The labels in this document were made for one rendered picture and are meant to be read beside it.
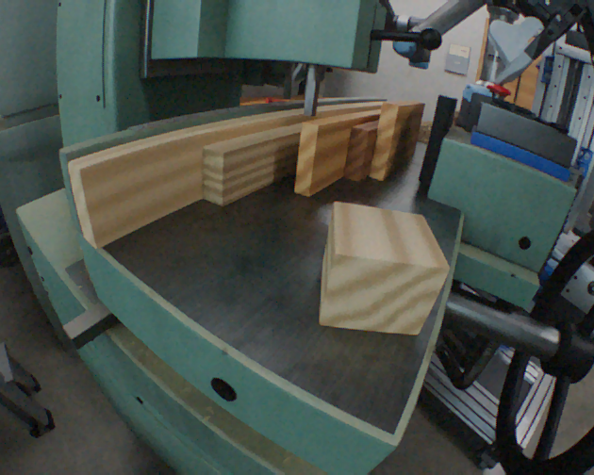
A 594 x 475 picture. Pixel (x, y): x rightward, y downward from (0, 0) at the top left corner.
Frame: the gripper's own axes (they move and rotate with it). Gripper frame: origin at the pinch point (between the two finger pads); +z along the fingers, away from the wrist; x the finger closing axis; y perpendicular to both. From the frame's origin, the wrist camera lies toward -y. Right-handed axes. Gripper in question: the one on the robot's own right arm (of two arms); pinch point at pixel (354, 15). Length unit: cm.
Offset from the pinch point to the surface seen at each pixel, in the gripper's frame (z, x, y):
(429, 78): 42, 238, 46
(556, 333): -82, -87, 29
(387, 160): -59, -88, 20
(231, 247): -59, -106, 19
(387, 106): -58, -87, 15
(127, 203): -53, -109, 17
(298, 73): -41, -80, 14
